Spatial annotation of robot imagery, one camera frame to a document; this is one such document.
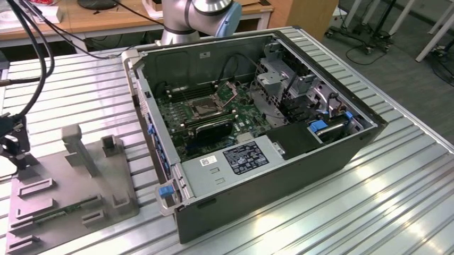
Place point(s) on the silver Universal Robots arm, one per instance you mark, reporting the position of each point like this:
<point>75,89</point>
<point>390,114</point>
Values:
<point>185,16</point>

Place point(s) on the wooden desk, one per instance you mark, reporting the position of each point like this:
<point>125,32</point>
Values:
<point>99,21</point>

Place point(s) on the silver chipset heatsink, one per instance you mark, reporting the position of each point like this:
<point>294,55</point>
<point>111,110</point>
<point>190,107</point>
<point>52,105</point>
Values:
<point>245,137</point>

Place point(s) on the red packet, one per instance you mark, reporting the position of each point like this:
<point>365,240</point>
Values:
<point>43,2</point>

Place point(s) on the blue case latch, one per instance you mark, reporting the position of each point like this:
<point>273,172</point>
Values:
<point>166,192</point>

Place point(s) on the silver drive cage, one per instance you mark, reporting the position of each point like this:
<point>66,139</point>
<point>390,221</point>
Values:
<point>273,79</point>

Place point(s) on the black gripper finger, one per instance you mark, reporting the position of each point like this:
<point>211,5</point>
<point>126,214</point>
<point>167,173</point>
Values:
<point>22,160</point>

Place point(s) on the grey parts rack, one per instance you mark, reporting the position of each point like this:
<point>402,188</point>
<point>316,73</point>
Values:
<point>71,186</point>

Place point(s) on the green RAM stick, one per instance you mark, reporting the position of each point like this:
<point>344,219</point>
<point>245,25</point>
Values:
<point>71,208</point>

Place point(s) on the wooden cabinet panel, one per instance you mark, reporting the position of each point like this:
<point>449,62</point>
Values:
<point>312,16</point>

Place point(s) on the black RAM slot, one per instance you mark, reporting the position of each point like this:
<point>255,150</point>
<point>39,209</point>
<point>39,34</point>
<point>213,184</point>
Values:
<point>195,95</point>
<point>194,92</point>
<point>193,89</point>

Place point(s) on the white bowl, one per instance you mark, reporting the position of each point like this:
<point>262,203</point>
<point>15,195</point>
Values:
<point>11,18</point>

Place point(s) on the open black PC case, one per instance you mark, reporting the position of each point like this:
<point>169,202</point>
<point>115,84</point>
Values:
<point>283,191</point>

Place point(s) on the blue fan latch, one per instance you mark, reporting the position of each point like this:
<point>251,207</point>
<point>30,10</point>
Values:
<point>317,127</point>

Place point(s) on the open cardboard box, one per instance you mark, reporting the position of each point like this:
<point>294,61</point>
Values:
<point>153,10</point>

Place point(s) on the green motherboard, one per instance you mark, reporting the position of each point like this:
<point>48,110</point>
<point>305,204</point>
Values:
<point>245,106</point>

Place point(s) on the black rolling stand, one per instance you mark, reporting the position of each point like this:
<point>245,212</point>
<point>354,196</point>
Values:
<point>376,40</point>

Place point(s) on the grey power supply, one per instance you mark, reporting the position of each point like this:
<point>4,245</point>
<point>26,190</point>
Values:
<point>206,178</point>

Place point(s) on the CPU socket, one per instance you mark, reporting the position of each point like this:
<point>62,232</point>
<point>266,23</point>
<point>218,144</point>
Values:
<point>203,109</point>

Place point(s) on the black round object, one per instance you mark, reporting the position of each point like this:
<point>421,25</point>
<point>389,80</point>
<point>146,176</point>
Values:
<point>98,3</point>

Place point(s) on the white table frame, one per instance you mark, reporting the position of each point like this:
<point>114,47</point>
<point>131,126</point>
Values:
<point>430,34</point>

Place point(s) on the black graphics card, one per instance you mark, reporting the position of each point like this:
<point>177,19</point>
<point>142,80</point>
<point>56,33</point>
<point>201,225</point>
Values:
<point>214,130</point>

